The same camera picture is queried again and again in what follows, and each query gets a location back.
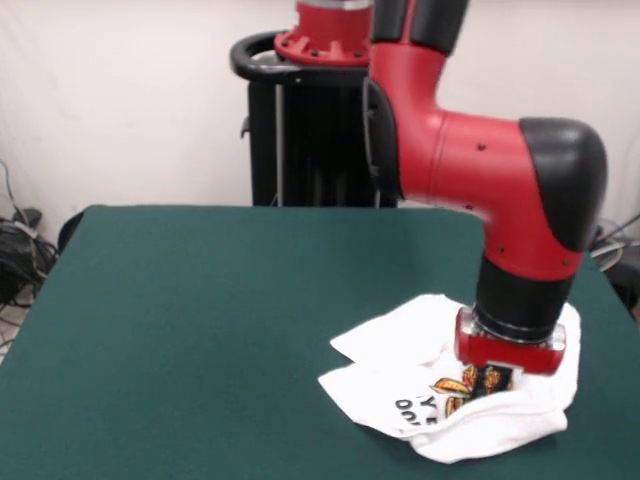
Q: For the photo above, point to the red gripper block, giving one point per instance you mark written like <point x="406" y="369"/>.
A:
<point x="505" y="355"/>

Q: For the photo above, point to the white printed t-shirt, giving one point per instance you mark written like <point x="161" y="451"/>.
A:
<point x="400" y="345"/>

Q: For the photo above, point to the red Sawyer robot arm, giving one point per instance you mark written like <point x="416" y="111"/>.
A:
<point x="475" y="165"/>

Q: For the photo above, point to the dark green table cloth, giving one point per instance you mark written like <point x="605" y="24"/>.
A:
<point x="150" y="350"/>

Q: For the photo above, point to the black power adapter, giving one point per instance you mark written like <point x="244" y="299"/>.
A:
<point x="30" y="216"/>

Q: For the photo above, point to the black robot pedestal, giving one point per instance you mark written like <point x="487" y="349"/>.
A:
<point x="300" y="150"/>

